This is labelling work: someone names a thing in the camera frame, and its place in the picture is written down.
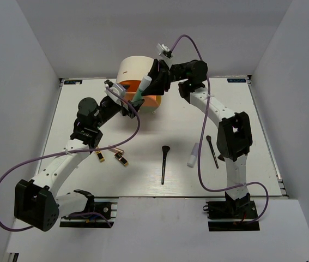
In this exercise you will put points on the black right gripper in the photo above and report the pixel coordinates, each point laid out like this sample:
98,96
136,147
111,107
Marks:
160,82

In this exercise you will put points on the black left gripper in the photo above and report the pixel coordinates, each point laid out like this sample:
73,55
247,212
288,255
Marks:
129,112

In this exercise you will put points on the green bottle white cap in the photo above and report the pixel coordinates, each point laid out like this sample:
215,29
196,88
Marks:
145,82

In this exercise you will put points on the cream round drawer organizer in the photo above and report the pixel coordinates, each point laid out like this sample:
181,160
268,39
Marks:
131,72

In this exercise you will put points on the black powder brush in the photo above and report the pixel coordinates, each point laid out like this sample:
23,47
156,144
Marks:
165,150

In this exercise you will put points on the small black makeup brush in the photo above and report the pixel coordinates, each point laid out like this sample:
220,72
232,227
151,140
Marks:
208,138

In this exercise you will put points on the lavender white tube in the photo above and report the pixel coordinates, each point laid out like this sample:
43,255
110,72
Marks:
193,156

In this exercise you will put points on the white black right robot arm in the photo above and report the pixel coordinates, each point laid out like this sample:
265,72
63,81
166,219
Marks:
234,137

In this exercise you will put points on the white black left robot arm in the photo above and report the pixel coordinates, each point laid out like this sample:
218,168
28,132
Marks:
37,202

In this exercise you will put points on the rose gold lipstick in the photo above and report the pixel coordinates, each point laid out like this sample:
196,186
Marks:
116,150

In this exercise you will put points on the black gold lipstick right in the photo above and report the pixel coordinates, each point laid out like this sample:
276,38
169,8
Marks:
121,159

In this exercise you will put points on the black gold lipstick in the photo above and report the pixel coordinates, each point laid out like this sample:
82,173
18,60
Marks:
99,155
121,159

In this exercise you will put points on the black gold lipstick left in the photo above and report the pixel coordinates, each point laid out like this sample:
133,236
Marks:
99,155

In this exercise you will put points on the black fan brush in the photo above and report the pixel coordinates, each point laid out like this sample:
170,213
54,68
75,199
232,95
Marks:
220,157

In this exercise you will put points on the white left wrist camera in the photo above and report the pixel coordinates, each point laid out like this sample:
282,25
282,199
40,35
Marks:
115,91

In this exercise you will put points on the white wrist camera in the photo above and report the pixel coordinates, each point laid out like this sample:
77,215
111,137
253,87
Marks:
164,51
115,91

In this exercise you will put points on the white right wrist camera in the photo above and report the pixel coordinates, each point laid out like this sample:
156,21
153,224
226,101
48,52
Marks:
164,51

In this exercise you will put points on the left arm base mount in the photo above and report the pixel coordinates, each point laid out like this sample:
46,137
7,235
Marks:
94,210

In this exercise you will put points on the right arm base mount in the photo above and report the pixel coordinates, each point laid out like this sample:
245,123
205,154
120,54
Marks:
220,219

